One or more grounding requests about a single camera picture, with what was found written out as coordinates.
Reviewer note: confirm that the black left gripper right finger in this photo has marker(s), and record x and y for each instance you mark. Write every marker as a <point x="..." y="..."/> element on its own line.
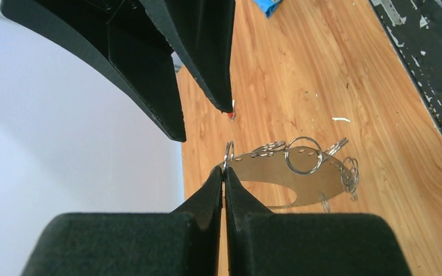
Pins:
<point x="261" y="242"/>

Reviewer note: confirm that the red-headed key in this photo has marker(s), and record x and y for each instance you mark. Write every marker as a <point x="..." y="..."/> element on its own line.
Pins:
<point x="231" y="115"/>

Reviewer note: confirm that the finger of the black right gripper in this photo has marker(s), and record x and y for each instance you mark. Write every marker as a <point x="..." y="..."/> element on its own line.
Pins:
<point x="201" y="34"/>
<point x="119" y="41"/>

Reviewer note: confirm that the large split keyring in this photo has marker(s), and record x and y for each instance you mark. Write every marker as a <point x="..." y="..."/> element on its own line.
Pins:
<point x="303" y="155"/>

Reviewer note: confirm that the metal key organizer plate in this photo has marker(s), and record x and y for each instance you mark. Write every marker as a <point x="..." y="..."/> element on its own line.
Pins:
<point x="334" y="177"/>

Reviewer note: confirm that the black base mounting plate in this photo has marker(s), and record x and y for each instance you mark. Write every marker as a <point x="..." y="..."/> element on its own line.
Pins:
<point x="415" y="30"/>

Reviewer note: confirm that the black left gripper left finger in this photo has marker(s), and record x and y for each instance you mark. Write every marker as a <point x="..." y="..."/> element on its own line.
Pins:
<point x="182" y="242"/>

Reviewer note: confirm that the blue cloth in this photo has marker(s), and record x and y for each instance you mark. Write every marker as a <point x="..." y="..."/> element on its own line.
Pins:
<point x="268" y="7"/>

